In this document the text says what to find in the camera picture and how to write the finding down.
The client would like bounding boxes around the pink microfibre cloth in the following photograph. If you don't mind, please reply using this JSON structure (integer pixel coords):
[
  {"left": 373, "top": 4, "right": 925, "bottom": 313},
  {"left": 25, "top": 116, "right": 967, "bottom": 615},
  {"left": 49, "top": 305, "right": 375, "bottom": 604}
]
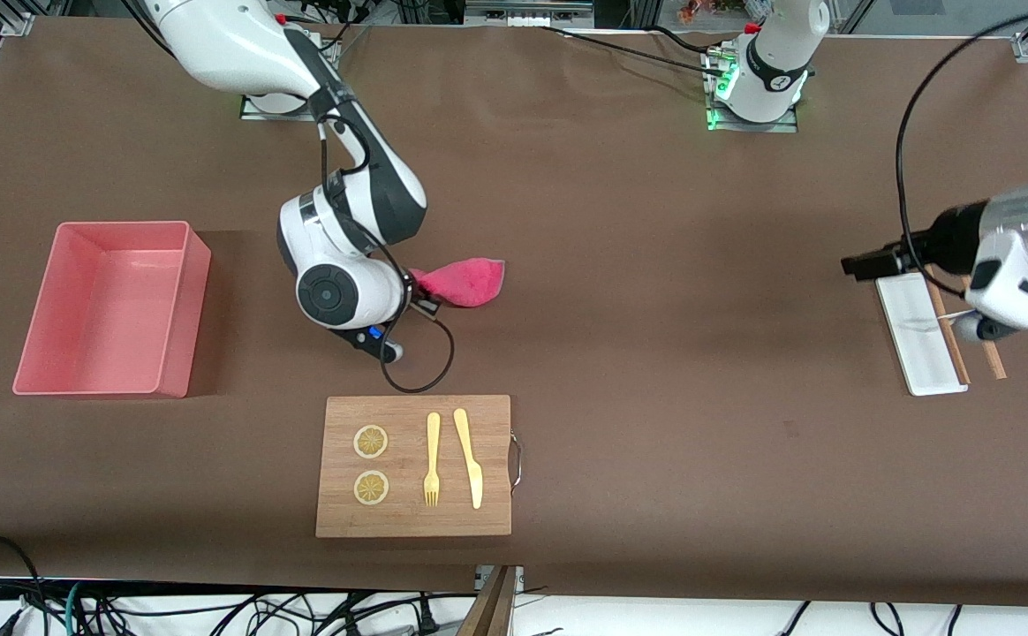
[{"left": 410, "top": 257, "right": 507, "bottom": 309}]

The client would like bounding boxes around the white rack base tray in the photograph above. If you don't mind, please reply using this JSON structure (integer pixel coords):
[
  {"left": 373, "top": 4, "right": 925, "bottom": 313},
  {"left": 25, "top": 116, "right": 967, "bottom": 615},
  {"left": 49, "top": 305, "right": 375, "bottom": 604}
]
[{"left": 875, "top": 275, "right": 970, "bottom": 397}]

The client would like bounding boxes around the yellow plastic fork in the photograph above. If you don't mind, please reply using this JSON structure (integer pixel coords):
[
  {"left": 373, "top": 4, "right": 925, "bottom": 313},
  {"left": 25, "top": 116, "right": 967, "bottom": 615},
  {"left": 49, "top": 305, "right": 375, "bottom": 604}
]
[{"left": 423, "top": 412, "right": 442, "bottom": 507}]

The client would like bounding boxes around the yellow plastic knife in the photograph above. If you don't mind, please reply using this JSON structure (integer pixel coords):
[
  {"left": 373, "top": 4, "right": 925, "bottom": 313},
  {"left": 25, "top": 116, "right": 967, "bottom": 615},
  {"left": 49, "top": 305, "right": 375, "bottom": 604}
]
[{"left": 453, "top": 407, "right": 484, "bottom": 511}]

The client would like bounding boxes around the grey metal box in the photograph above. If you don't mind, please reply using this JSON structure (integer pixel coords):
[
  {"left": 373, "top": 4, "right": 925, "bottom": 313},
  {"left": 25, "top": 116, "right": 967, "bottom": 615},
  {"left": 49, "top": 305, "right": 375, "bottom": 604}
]
[{"left": 464, "top": 0, "right": 595, "bottom": 29}]

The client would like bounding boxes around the pink plastic bin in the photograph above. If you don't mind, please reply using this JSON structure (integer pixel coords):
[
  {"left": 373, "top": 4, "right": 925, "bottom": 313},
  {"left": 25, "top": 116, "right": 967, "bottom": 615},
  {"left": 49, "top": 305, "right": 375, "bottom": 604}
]
[{"left": 12, "top": 221, "right": 212, "bottom": 399}]

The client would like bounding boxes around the wooden beam under table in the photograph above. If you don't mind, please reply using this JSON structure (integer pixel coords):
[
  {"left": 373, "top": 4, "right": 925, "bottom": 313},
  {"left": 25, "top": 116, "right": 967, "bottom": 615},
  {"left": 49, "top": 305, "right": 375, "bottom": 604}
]
[{"left": 457, "top": 565, "right": 519, "bottom": 636}]

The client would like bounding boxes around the aluminium profile bracket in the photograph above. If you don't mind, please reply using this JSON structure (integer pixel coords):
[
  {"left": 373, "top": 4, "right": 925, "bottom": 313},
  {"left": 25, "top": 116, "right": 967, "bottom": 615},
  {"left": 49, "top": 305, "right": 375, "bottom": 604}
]
[{"left": 476, "top": 565, "right": 525, "bottom": 594}]

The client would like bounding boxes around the short black table cable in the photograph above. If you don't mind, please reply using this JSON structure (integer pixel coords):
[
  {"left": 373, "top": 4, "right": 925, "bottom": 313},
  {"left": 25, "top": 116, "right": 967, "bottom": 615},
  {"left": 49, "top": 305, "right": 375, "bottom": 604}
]
[{"left": 651, "top": 25, "right": 716, "bottom": 54}]

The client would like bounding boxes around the long black table cable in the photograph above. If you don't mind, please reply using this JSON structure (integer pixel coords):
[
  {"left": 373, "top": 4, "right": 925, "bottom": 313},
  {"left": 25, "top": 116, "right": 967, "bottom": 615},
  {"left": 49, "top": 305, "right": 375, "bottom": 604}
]
[{"left": 537, "top": 24, "right": 729, "bottom": 78}]

